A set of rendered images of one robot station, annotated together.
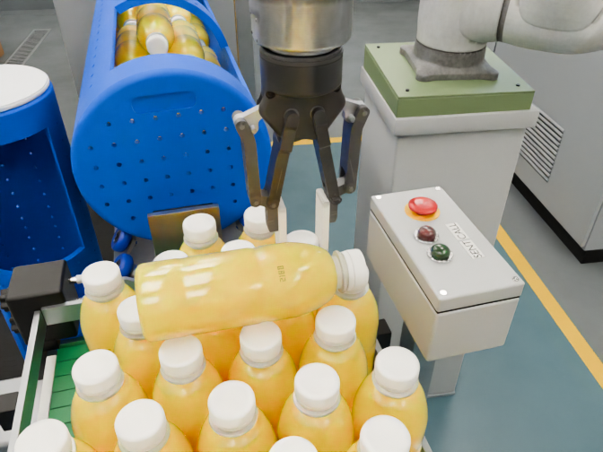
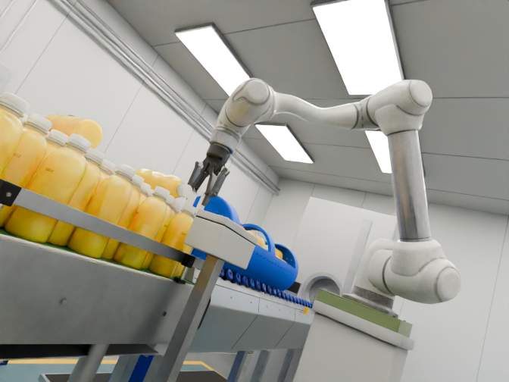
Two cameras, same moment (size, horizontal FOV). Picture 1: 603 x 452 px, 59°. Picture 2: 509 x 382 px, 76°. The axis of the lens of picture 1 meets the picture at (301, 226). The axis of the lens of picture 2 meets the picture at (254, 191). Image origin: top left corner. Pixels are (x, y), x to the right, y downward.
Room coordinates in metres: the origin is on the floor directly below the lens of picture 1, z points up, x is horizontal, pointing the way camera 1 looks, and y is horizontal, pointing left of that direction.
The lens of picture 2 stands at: (-0.12, -0.85, 0.99)
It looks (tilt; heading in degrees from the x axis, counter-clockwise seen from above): 14 degrees up; 46
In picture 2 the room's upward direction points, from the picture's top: 22 degrees clockwise
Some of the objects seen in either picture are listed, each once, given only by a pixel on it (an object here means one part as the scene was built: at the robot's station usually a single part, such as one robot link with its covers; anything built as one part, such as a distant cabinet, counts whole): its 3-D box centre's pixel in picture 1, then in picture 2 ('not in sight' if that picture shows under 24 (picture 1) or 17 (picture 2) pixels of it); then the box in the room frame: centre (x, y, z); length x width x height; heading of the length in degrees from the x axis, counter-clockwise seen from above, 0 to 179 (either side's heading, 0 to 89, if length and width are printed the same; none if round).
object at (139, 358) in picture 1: (155, 379); not in sight; (0.37, 0.16, 1.00); 0.07 x 0.07 x 0.19
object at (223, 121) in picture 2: not in sight; (237, 114); (0.48, -0.01, 1.47); 0.13 x 0.11 x 0.16; 61
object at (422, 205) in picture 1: (423, 206); not in sight; (0.55, -0.15, 1.11); 0.04 x 0.04 x 0.01
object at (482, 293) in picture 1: (433, 265); (223, 240); (0.50, -0.16, 1.05); 0.20 x 0.10 x 0.10; 15
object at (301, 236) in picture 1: (301, 247); not in sight; (0.48, 0.00, 1.10); 0.04 x 0.04 x 0.02
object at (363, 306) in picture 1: (345, 341); (173, 241); (0.43, -0.05, 1.00); 0.07 x 0.07 x 0.19
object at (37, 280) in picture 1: (49, 305); not in sight; (0.54, 0.35, 0.95); 0.10 x 0.07 x 0.10; 105
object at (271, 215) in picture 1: (263, 210); not in sight; (0.47, 0.04, 1.16); 0.03 x 0.01 x 0.05; 104
